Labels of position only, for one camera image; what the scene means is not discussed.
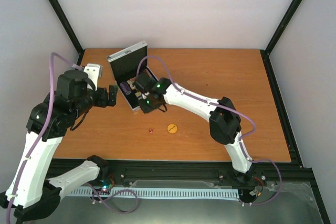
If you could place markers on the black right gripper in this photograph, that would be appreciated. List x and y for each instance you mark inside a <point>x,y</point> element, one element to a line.
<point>146,109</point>

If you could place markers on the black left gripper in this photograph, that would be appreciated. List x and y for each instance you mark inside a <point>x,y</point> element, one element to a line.
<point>103,101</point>

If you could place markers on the purple chip stack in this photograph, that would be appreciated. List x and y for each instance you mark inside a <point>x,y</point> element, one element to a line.
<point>125,88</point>

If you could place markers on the aluminium poker case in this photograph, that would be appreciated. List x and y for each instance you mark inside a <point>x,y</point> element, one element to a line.
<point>126,64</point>

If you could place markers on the yellow big blind button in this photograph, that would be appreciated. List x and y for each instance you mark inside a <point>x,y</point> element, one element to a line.
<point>172,128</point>

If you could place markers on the yellow card box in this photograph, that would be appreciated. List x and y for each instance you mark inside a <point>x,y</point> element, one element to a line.
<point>138,95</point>

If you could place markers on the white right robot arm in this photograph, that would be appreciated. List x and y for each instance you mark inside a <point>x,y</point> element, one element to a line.
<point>224,121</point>

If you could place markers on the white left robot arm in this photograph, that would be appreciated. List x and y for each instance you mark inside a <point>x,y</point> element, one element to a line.
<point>31,195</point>

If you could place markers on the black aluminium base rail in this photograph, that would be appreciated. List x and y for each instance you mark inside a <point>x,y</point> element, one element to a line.
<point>220,173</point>

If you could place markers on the light blue cable duct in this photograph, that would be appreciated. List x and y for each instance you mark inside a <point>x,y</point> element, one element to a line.
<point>171,193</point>

